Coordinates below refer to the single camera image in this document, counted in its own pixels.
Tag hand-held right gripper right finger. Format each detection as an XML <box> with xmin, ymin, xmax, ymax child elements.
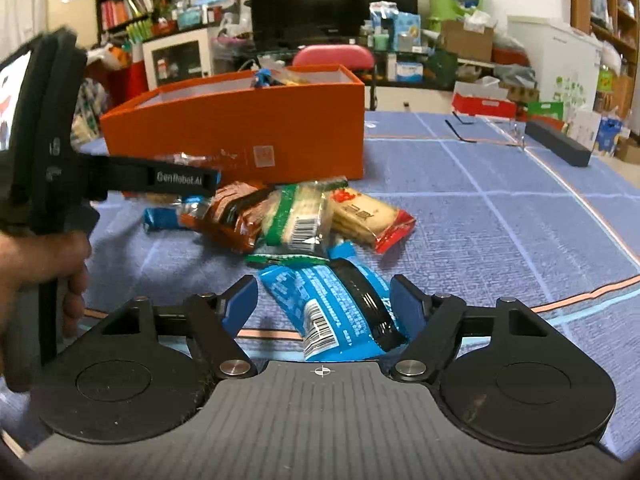
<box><xmin>389</xmin><ymin>274</ymin><xmax>551</xmax><ymax>382</ymax></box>

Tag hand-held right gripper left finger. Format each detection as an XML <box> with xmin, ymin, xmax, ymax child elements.
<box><xmin>100</xmin><ymin>275</ymin><xmax>258</xmax><ymax>381</ymax></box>

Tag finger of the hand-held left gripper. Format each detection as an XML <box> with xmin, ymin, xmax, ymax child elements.
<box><xmin>80</xmin><ymin>154</ymin><xmax>222</xmax><ymax>201</ymax></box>

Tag brown snack packet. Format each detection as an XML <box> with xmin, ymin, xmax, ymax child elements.
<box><xmin>179</xmin><ymin>181</ymin><xmax>273</xmax><ymax>254</ymax></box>

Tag yellow cracker packet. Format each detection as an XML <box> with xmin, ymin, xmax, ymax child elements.
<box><xmin>327</xmin><ymin>187</ymin><xmax>417</xmax><ymax>255</ymax></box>

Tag orange box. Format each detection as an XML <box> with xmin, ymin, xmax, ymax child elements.
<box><xmin>100</xmin><ymin>64</ymin><xmax>366</xmax><ymax>196</ymax></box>

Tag person's left hand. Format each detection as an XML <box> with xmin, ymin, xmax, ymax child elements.
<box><xmin>0</xmin><ymin>232</ymin><xmax>92</xmax><ymax>341</ymax></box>

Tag small blue snack packet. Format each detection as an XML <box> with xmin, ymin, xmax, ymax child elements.
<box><xmin>144</xmin><ymin>199</ymin><xmax>211</xmax><ymax>233</ymax></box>

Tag green cracker packet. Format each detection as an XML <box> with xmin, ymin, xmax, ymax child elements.
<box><xmin>245</xmin><ymin>176</ymin><xmax>351</xmax><ymax>267</ymax></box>

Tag beige air conditioner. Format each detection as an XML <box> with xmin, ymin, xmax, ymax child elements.
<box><xmin>47</xmin><ymin>0</ymin><xmax>98</xmax><ymax>46</ymax></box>

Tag white glass-door cabinet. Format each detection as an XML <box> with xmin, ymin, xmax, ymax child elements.
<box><xmin>142</xmin><ymin>27</ymin><xmax>213</xmax><ymax>91</ymax></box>

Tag dark bookshelf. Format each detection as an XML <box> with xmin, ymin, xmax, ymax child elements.
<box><xmin>95</xmin><ymin>0</ymin><xmax>156</xmax><ymax>43</ymax></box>

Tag pink basket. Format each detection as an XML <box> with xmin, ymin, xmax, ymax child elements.
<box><xmin>212</xmin><ymin>35</ymin><xmax>251</xmax><ymax>61</ymax></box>

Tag white television stand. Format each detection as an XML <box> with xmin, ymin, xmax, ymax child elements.
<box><xmin>210</xmin><ymin>35</ymin><xmax>501</xmax><ymax>111</ymax></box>

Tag red and white gift box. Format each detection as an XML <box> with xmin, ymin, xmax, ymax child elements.
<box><xmin>452</xmin><ymin>82</ymin><xmax>518</xmax><ymax>118</ymax></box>

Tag red folding chair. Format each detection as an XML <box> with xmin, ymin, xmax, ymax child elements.
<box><xmin>292</xmin><ymin>44</ymin><xmax>378</xmax><ymax>111</ymax></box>

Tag black glasses case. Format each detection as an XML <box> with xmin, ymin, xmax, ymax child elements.
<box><xmin>525</xmin><ymin>120</ymin><xmax>592</xmax><ymax>167</ymax></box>

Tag green gift bag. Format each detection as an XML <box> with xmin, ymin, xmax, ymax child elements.
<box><xmin>527</xmin><ymin>101</ymin><xmax>563</xmax><ymax>121</ymax></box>

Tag dark green bag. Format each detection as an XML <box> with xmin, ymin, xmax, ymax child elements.
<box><xmin>427</xmin><ymin>50</ymin><xmax>458</xmax><ymax>88</ymax></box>

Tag black television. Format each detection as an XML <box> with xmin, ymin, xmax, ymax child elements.
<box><xmin>248</xmin><ymin>0</ymin><xmax>418</xmax><ymax>48</ymax></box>

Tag small cardboard box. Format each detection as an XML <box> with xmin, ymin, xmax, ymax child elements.
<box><xmin>617</xmin><ymin>135</ymin><xmax>640</xmax><ymax>163</ymax></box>

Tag brown cardboard box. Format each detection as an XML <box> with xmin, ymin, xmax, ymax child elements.
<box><xmin>440</xmin><ymin>20</ymin><xmax>496</xmax><ymax>63</ymax></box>

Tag light blue pouch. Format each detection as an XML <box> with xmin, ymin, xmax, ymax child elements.
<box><xmin>395</xmin><ymin>12</ymin><xmax>421</xmax><ymax>51</ymax></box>

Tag blue tissue pack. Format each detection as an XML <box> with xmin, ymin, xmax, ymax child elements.
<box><xmin>370</xmin><ymin>2</ymin><xmax>401</xmax><ymax>36</ymax></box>

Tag white chest freezer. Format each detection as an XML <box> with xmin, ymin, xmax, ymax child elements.
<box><xmin>507</xmin><ymin>15</ymin><xmax>603</xmax><ymax>111</ymax></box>

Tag metal frame eyeglasses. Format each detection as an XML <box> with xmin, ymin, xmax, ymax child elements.
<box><xmin>445</xmin><ymin>117</ymin><xmax>531</xmax><ymax>153</ymax></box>

